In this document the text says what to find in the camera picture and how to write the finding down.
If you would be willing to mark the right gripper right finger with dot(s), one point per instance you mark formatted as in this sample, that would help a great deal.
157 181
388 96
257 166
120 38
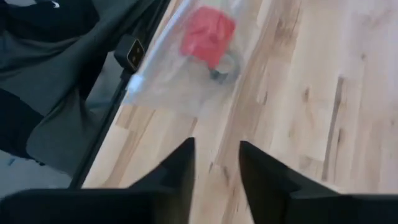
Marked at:
311 208

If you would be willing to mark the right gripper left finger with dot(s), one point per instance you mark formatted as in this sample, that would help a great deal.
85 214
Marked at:
93 208

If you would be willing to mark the clear plastic zip bag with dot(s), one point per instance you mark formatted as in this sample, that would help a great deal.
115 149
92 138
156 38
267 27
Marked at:
174 81

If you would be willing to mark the red elastic bandage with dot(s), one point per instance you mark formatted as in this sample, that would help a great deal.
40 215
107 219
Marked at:
208 34

